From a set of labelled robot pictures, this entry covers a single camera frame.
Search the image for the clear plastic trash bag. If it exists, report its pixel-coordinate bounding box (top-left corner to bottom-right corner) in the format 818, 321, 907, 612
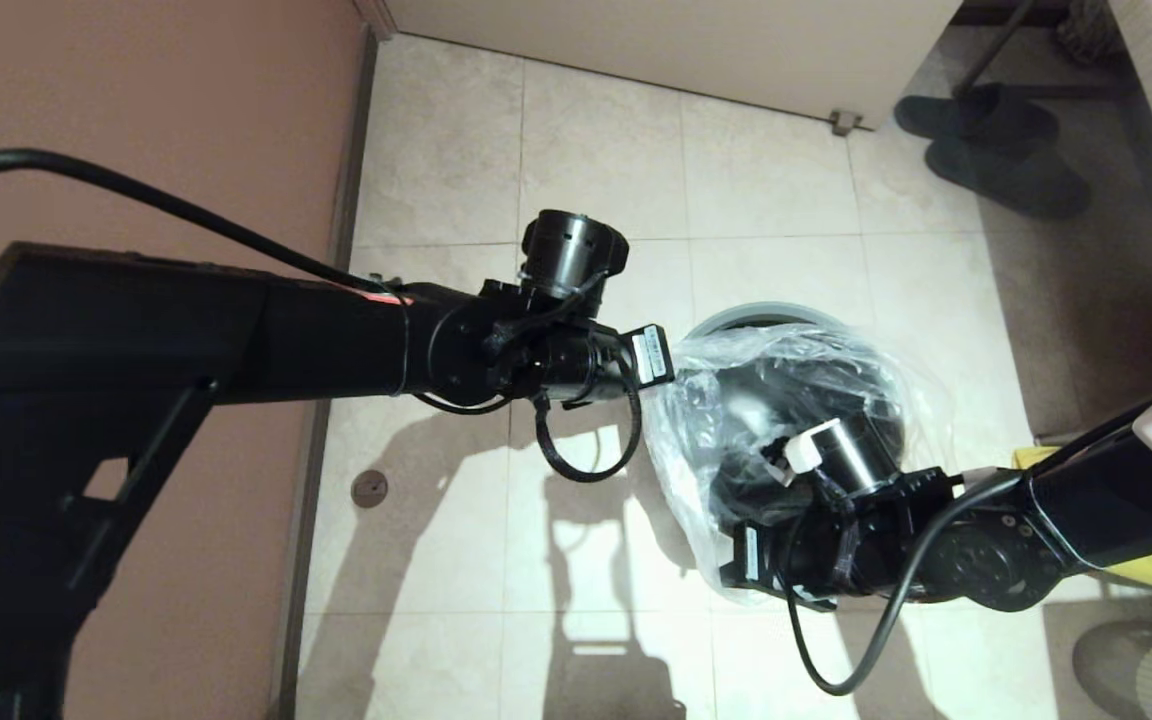
641, 322, 955, 606

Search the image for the grey round trash bin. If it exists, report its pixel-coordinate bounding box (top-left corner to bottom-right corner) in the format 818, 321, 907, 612
684, 302, 909, 521

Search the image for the white door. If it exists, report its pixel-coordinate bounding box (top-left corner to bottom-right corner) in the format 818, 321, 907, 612
381, 0, 967, 133

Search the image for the black slipper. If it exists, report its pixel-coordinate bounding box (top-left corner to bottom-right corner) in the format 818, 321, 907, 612
893, 85, 1062, 153
924, 135, 1094, 223

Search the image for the dark slanted pole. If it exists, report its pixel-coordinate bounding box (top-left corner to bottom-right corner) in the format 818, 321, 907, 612
954, 0, 1037, 96

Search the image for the dark mop head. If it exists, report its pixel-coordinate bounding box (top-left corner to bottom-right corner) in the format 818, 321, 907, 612
1054, 0, 1122, 66

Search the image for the left arm looped black cable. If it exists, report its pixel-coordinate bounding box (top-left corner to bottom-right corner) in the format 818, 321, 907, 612
534, 350, 644, 484

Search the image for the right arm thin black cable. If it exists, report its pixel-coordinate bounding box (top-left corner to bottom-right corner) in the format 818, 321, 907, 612
784, 470, 1027, 697

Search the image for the left arm long black cable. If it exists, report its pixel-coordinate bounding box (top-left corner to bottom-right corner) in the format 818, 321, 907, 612
0, 148, 392, 298

